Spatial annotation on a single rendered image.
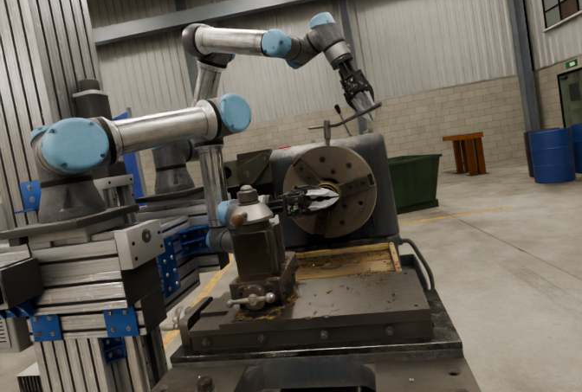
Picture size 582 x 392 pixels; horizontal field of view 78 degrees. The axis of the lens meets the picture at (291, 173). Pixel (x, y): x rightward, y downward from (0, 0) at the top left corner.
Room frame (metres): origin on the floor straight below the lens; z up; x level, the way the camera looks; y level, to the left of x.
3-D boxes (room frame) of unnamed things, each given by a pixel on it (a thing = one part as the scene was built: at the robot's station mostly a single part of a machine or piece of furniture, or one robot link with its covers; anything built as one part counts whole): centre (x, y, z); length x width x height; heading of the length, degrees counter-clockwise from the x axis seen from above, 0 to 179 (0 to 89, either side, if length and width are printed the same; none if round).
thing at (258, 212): (0.64, 0.08, 1.13); 0.08 x 0.08 x 0.03
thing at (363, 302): (0.63, 0.02, 0.95); 0.43 x 0.17 x 0.05; 78
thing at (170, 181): (1.40, 0.46, 1.21); 0.15 x 0.15 x 0.10
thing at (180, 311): (0.68, 0.26, 0.95); 0.07 x 0.04 x 0.04; 78
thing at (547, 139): (6.21, -4.53, 0.44); 0.59 x 0.59 x 0.88
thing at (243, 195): (0.64, 0.08, 1.17); 0.04 x 0.04 x 0.03
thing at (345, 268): (0.99, -0.07, 0.89); 0.36 x 0.30 x 0.04; 78
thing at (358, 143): (1.64, -0.19, 1.06); 0.59 x 0.48 x 0.39; 168
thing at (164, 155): (1.41, 0.45, 1.33); 0.13 x 0.12 x 0.14; 147
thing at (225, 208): (1.09, 0.18, 1.08); 0.11 x 0.08 x 0.09; 77
